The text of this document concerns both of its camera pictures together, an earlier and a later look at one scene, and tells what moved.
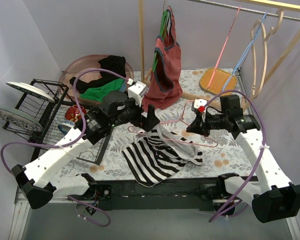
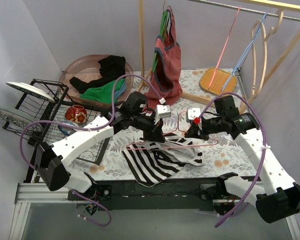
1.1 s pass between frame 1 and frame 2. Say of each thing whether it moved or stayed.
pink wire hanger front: moved
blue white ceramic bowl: stayed
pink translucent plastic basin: stayed
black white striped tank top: stayed
